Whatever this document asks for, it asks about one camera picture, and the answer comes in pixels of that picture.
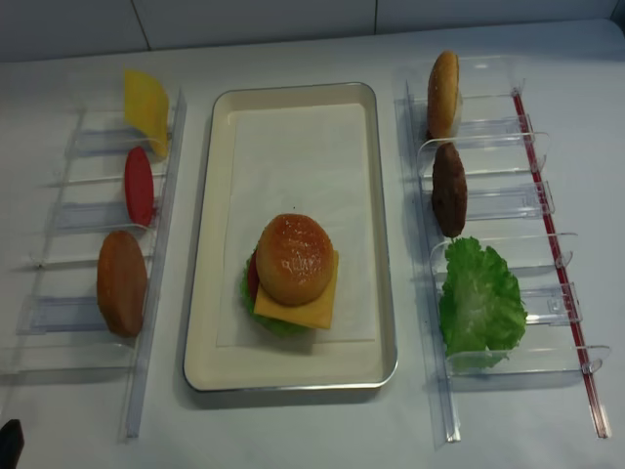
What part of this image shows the sesame top bun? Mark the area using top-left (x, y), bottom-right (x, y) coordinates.
top-left (256, 213), bottom-right (334, 306)

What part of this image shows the red tomato slice on burger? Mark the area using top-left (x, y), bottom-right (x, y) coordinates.
top-left (247, 251), bottom-right (260, 301)

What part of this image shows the yellow cheese slice on burger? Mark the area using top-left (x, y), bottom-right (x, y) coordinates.
top-left (254, 251), bottom-right (340, 329)

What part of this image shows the green lettuce on burger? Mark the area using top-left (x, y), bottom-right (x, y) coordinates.
top-left (239, 253), bottom-right (308, 338)

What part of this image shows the brown meat patty in rack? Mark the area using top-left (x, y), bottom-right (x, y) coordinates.
top-left (432, 143), bottom-right (468, 238)

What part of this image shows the red tomato slice in rack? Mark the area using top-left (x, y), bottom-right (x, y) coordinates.
top-left (124, 147), bottom-right (154, 227)

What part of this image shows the green lettuce leaf in rack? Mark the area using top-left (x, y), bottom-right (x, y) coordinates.
top-left (438, 237), bottom-right (527, 371)

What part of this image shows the yellow cheese slice in rack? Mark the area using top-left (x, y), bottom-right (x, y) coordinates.
top-left (124, 69), bottom-right (169, 160)

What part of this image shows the white paper tray liner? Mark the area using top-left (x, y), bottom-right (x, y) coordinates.
top-left (217, 105), bottom-right (378, 346)

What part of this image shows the white metal tray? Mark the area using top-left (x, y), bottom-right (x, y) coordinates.
top-left (184, 83), bottom-right (397, 392)

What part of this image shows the spare bun in right rack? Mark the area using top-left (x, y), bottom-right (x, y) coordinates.
top-left (427, 50), bottom-right (463, 139)

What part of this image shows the clear acrylic right food rack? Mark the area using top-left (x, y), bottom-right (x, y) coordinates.
top-left (393, 56), bottom-right (611, 445)

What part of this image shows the clear acrylic food rack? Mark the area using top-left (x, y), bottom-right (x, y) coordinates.
top-left (1, 89), bottom-right (187, 440)
top-left (393, 56), bottom-right (611, 445)

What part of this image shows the brown bun in left rack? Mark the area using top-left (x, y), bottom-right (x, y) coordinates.
top-left (97, 231), bottom-right (147, 338)

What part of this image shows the clear acrylic left food rack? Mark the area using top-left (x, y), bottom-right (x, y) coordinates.
top-left (1, 89), bottom-right (187, 440)

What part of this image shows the dark object at corner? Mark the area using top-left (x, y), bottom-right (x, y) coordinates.
top-left (0, 419), bottom-right (24, 469)

